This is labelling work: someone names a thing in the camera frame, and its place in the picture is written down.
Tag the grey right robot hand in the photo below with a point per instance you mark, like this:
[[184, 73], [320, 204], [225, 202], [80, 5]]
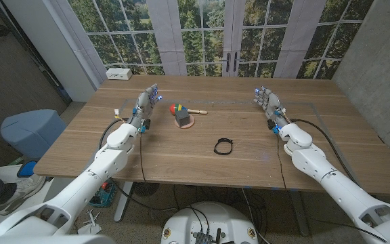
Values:
[[271, 103]]

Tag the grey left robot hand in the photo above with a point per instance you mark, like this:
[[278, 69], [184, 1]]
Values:
[[144, 105]]

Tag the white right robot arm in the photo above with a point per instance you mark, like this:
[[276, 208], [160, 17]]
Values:
[[317, 162]]

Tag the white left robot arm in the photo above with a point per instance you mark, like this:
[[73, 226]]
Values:
[[107, 162]]

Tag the white box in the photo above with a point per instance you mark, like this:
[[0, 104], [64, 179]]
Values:
[[118, 73]]

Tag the grey tape outline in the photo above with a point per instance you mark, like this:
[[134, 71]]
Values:
[[222, 101]]

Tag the round wooden disc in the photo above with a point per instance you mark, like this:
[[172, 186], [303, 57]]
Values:
[[191, 122]]

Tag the black round fan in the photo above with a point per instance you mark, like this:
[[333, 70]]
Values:
[[146, 189]]

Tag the white table leg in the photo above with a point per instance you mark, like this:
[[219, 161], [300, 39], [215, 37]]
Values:
[[122, 203]]

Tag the teal basket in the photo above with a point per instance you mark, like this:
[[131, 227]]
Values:
[[102, 196]]

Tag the blue-grey ottoman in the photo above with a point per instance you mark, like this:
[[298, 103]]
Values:
[[32, 132]]

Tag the grey table leg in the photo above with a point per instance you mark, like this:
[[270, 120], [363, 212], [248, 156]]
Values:
[[300, 217]]

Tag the white floor board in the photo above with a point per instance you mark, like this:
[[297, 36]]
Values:
[[59, 189]]

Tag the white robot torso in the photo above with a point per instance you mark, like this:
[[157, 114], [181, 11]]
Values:
[[215, 217]]

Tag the white toy airplane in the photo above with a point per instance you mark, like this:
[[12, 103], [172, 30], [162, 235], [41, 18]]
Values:
[[90, 225]]

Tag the blue pad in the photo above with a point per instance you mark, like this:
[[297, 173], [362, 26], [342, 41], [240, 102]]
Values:
[[27, 168]]

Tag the white sneaker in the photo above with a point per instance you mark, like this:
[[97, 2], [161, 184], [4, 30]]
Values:
[[22, 191]]

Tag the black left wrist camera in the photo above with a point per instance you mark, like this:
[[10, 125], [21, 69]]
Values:
[[146, 124]]

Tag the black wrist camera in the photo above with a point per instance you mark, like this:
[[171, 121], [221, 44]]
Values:
[[271, 124], [146, 124]]

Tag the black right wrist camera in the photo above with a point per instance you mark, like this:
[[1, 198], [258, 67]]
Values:
[[271, 124]]

